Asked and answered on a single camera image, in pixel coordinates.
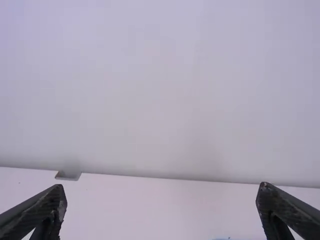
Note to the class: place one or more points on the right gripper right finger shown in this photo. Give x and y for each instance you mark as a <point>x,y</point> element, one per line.
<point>275,205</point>

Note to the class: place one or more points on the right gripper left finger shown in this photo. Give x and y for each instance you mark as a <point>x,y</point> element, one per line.
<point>37,207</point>

